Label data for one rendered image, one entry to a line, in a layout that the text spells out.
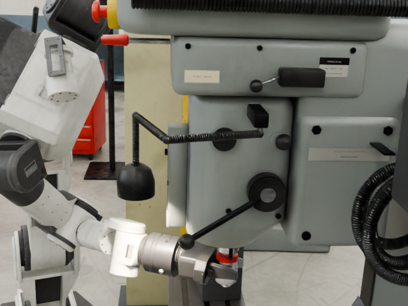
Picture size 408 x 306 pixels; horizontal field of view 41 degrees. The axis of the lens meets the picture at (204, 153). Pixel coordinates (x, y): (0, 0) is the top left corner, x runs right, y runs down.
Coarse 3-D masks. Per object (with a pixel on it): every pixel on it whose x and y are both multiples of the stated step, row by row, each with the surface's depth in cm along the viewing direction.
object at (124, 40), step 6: (102, 36) 109; (108, 36) 109; (114, 36) 109; (120, 36) 109; (126, 36) 109; (102, 42) 110; (108, 42) 109; (114, 42) 109; (120, 42) 109; (126, 42) 109; (132, 42) 110; (138, 42) 110; (144, 42) 110; (150, 42) 110; (156, 42) 110; (162, 42) 110; (168, 42) 110
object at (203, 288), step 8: (240, 248) 159; (240, 256) 160; (240, 272) 162; (208, 280) 161; (240, 280) 163; (200, 288) 165; (208, 288) 162; (216, 288) 162; (224, 288) 162; (232, 288) 163; (240, 288) 163; (208, 296) 162; (216, 296) 163; (224, 296) 163; (232, 296) 164; (240, 296) 164
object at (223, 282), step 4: (216, 260) 115; (220, 264) 114; (224, 264) 113; (228, 264) 113; (232, 264) 114; (236, 264) 114; (236, 268) 115; (216, 280) 116; (220, 280) 115; (224, 280) 115; (228, 280) 115; (232, 280) 115; (236, 280) 116; (224, 284) 115; (228, 284) 115; (232, 284) 115
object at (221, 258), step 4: (216, 256) 115; (220, 256) 114; (224, 256) 114; (228, 256) 114; (236, 256) 114; (220, 260) 114; (224, 260) 113; (228, 260) 113; (232, 260) 113; (236, 260) 114
